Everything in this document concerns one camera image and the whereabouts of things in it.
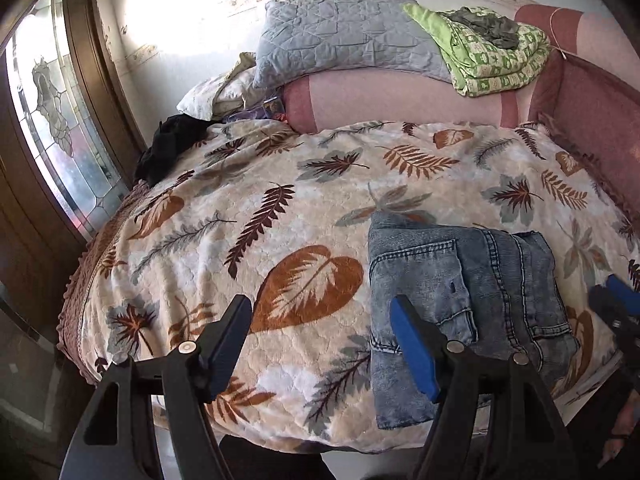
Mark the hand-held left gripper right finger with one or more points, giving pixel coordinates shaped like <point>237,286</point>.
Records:
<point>417,350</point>

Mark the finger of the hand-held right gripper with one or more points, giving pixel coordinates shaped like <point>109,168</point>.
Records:
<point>627,292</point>
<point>605,305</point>

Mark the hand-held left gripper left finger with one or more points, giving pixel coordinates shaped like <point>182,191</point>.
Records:
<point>222,357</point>

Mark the grey-blue denim pants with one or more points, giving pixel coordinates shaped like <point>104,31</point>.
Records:
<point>425,270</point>

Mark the person's foot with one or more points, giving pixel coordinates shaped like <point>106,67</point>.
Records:
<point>622,422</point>

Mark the pink fringed bed cover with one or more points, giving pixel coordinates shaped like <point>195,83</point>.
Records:
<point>85,285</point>

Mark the leaf-print cream blanket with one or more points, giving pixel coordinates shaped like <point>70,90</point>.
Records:
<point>300,210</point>

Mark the pink padded headboard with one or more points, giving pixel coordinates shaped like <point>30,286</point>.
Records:
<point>590,110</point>

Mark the black crumpled garment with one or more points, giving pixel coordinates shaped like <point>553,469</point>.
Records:
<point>165,145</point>

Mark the pink bolster cushion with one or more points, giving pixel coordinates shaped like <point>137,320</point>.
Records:
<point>390,100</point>

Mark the purple packet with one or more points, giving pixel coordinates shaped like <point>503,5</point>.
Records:
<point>267,107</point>

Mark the green patterned folded quilt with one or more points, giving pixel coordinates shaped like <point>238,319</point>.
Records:
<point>490,70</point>

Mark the white floral pillow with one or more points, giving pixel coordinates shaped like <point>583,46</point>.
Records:
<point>210,95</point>

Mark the wooden door with stained glass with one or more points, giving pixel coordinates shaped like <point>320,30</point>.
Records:
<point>20,170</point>

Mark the grey crumpled cloth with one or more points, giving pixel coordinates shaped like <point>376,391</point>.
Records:
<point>487,25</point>

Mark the grey quilted pillow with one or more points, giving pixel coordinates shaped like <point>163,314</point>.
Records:
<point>340,35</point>

